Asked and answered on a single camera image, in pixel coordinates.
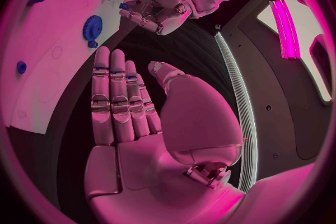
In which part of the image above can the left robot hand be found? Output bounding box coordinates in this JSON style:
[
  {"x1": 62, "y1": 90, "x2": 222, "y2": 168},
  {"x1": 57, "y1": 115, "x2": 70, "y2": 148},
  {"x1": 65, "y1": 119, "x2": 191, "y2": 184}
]
[{"x1": 118, "y1": 0, "x2": 192, "y2": 36}]

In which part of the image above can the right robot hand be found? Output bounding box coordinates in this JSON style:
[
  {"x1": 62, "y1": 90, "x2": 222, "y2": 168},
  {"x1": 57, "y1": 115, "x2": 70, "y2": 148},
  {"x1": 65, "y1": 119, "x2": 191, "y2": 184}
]
[{"x1": 84, "y1": 45, "x2": 248, "y2": 224}]

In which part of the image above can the white task board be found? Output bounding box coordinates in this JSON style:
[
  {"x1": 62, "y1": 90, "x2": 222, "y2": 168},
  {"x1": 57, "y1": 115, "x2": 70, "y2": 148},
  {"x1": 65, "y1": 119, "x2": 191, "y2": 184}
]
[{"x1": 0, "y1": 0, "x2": 143, "y2": 135}]

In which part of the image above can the glowing light bar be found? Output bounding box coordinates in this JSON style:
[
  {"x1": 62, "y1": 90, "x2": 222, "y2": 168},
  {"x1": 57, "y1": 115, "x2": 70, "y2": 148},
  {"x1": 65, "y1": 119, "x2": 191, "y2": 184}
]
[{"x1": 269, "y1": 0, "x2": 302, "y2": 60}]

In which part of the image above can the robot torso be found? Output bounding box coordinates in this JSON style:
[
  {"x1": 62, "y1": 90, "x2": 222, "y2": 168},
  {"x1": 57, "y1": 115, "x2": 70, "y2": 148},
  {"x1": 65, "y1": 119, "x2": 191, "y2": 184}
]
[{"x1": 213, "y1": 0, "x2": 335, "y2": 194}]

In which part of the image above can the blue peg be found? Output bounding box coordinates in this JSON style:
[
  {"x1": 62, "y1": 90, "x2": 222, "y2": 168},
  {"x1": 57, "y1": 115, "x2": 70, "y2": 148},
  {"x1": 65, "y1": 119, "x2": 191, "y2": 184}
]
[{"x1": 15, "y1": 60, "x2": 27, "y2": 74}]

